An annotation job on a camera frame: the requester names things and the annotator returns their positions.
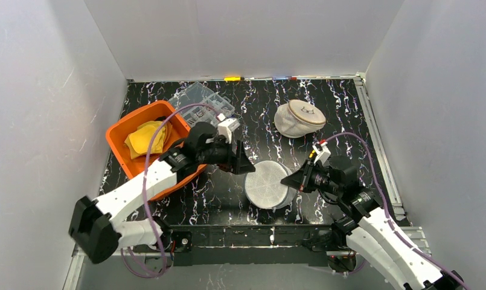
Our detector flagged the white mesh bag blue trim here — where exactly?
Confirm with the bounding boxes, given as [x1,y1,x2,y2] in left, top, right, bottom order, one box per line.
[244,160,298,210]

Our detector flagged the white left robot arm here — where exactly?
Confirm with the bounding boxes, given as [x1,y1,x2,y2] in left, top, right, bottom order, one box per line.
[68,118,255,264]

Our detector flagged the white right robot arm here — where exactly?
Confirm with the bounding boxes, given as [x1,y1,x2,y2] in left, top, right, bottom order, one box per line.
[281,156,465,289]

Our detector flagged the white mesh bag beige trim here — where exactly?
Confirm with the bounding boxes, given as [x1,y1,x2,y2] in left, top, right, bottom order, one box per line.
[273,100,327,138]

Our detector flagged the clear plastic screw box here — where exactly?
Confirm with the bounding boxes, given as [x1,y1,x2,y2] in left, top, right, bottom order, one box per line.
[168,82,235,128]

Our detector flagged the yellow cloth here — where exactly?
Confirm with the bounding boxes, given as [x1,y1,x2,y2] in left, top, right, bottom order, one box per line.
[124,121,172,160]

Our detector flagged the orange plastic basin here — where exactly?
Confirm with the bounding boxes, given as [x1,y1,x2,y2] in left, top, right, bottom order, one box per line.
[106,100,190,179]

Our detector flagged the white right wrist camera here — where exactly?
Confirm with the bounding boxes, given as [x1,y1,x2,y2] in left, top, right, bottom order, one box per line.
[311,140,331,165]

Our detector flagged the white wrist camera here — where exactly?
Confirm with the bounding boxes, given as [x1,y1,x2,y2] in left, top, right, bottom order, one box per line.
[216,114,240,144]
[311,140,331,165]

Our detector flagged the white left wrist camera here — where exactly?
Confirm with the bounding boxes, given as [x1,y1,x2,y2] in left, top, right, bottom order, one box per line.
[216,114,240,144]

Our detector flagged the yellow marker on wall edge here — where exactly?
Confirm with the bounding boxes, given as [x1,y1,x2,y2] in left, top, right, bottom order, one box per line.
[223,76,244,82]

